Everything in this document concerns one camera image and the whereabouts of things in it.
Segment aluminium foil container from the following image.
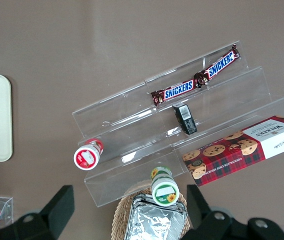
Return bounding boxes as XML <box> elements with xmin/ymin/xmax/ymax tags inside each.
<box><xmin>125</xmin><ymin>199</ymin><xmax>186</xmax><ymax>240</ymax></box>
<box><xmin>124</xmin><ymin>193</ymin><xmax>188</xmax><ymax>240</ymax></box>

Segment Walkers red cookie box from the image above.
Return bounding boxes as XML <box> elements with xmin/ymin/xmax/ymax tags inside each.
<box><xmin>182</xmin><ymin>114</ymin><xmax>284</xmax><ymax>188</ymax></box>

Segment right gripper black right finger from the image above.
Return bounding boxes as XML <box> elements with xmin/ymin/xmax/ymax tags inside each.
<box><xmin>179</xmin><ymin>184</ymin><xmax>284</xmax><ymax>240</ymax></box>

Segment light wicker oval basket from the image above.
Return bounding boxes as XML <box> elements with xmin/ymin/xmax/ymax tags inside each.
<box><xmin>111</xmin><ymin>179</ymin><xmax>192</xmax><ymax>240</ymax></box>

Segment green lidded snack cup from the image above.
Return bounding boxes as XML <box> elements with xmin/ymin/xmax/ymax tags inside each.
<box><xmin>150</xmin><ymin>166</ymin><xmax>180</xmax><ymax>206</ymax></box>

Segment small black carton box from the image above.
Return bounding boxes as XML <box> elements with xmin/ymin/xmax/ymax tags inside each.
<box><xmin>172</xmin><ymin>103</ymin><xmax>198</xmax><ymax>136</ymax></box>

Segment Snickers chocolate bar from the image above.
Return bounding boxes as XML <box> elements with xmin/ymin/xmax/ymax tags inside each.
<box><xmin>150</xmin><ymin>79</ymin><xmax>200</xmax><ymax>106</ymax></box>
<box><xmin>194</xmin><ymin>43</ymin><xmax>241</xmax><ymax>87</ymax></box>

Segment red lidded snack cup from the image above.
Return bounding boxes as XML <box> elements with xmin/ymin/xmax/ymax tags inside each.
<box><xmin>73</xmin><ymin>138</ymin><xmax>105</xmax><ymax>171</ymax></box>

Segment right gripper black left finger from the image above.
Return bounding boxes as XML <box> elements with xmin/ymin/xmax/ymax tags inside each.
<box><xmin>0</xmin><ymin>184</ymin><xmax>75</xmax><ymax>240</ymax></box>

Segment clear acrylic stepped riser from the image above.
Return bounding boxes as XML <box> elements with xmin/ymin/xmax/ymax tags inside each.
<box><xmin>71</xmin><ymin>39</ymin><xmax>284</xmax><ymax>208</ymax></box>

